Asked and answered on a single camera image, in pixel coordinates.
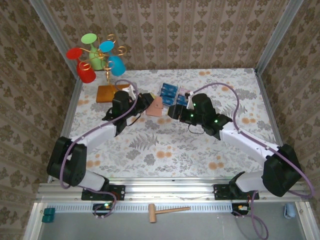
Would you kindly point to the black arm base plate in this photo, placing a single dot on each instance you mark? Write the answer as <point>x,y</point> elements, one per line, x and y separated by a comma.
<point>221,192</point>
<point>120,192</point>

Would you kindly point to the wooden mallet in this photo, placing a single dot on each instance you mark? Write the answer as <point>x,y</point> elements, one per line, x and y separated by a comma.
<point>152,213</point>

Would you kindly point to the pink leather card holder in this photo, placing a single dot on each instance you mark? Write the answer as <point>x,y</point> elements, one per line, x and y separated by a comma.
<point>156,108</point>

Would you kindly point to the small circuit board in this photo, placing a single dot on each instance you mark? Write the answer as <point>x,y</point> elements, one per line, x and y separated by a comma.
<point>241,208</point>
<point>102,207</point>

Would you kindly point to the red plastic goblet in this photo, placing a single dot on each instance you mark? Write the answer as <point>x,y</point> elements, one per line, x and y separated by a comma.
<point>86,73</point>

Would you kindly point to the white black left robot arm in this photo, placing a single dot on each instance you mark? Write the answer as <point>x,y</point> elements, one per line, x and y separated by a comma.
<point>95,136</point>

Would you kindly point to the aluminium frame post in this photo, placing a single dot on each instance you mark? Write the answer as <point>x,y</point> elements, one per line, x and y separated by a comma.
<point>50,27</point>
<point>282,27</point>

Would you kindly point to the floral patterned tablecloth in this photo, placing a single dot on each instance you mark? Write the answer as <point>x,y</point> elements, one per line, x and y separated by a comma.
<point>175,160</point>

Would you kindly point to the aluminium table side rail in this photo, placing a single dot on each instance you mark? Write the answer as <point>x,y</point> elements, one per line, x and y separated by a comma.
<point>271,112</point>
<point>72,100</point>

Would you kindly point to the blue plastic goblet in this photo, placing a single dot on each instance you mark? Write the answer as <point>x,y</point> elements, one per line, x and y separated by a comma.
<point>117,66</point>

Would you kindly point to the blue credit card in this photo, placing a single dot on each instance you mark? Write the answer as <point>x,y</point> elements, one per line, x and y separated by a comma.
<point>171,87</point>
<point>168,93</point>
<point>182,97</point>
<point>181,102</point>
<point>168,101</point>

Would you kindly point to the green plastic goblet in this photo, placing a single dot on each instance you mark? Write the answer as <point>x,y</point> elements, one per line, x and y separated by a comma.
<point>88,38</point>

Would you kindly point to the light blue roll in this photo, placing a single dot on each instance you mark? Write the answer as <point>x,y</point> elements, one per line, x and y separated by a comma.
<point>290,211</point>

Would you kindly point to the aluminium frame beam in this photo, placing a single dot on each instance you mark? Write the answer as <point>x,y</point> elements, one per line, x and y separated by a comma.
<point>162,186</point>

